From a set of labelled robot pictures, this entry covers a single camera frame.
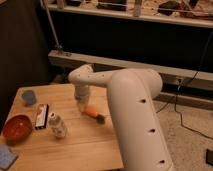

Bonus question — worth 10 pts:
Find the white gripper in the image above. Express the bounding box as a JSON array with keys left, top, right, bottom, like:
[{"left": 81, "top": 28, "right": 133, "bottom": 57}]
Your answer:
[{"left": 74, "top": 85, "right": 90, "bottom": 110}]

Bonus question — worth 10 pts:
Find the orange pepper with green stem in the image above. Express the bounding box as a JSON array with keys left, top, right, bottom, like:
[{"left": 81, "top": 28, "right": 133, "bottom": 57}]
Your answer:
[{"left": 83, "top": 106, "right": 105, "bottom": 124}]

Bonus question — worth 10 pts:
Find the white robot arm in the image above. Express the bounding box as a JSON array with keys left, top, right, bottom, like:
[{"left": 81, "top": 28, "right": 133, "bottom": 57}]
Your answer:
[{"left": 68, "top": 64, "right": 175, "bottom": 171}]

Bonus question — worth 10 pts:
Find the blue-grey ceramic cup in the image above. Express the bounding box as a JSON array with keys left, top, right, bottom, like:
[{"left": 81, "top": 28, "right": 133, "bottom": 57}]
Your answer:
[{"left": 22, "top": 90, "right": 36, "bottom": 106}]

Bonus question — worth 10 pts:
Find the white patterned bottle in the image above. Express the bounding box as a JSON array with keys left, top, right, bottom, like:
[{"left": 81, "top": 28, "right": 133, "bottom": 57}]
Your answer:
[{"left": 48, "top": 112, "right": 67, "bottom": 138}]

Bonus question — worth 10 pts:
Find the red and black box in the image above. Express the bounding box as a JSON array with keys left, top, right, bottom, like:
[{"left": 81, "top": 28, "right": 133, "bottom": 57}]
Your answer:
[{"left": 35, "top": 104, "right": 49, "bottom": 129}]

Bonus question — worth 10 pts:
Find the metal pole stand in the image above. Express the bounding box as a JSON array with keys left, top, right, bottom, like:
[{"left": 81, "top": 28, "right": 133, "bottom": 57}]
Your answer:
[{"left": 42, "top": 0, "right": 72, "bottom": 56}]

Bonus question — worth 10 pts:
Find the red bowl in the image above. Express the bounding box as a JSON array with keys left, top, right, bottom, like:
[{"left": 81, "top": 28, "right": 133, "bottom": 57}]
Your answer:
[{"left": 3, "top": 115, "right": 33, "bottom": 141}]

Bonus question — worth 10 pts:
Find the blue sponge cloth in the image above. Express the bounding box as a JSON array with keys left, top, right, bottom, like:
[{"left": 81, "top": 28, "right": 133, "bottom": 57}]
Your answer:
[{"left": 0, "top": 144, "right": 18, "bottom": 170}]

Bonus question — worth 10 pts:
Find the black box on floor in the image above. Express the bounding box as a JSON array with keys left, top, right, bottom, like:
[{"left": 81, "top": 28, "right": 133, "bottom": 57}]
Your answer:
[{"left": 206, "top": 149, "right": 213, "bottom": 166}]

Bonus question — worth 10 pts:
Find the wooden shelf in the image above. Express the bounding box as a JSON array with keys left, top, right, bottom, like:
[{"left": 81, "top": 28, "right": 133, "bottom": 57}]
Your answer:
[{"left": 40, "top": 0, "right": 213, "bottom": 29}]

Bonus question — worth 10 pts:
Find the black cable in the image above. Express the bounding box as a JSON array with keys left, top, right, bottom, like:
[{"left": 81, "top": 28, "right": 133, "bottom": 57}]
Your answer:
[{"left": 155, "top": 33, "right": 213, "bottom": 140}]

